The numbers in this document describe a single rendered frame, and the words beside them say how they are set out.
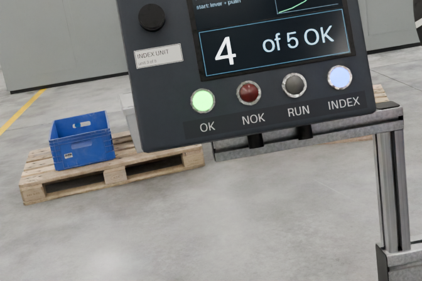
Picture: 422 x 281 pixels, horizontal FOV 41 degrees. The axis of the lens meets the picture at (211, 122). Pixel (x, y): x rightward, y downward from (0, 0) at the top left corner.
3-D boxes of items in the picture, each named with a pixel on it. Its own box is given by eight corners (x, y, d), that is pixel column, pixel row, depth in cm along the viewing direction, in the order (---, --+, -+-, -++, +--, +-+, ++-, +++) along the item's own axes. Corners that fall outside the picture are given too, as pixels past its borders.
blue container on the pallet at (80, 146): (111, 137, 428) (106, 109, 422) (116, 159, 371) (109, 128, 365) (58, 148, 421) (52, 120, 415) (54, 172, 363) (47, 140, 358)
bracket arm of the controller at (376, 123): (394, 123, 71) (392, 100, 71) (404, 129, 69) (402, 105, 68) (212, 155, 70) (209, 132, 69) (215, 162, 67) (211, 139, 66)
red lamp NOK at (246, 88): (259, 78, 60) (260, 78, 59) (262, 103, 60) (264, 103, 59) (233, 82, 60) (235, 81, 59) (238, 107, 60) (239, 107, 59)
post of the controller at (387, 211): (401, 239, 76) (392, 100, 71) (411, 249, 73) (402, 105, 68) (380, 243, 76) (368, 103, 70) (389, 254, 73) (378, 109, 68)
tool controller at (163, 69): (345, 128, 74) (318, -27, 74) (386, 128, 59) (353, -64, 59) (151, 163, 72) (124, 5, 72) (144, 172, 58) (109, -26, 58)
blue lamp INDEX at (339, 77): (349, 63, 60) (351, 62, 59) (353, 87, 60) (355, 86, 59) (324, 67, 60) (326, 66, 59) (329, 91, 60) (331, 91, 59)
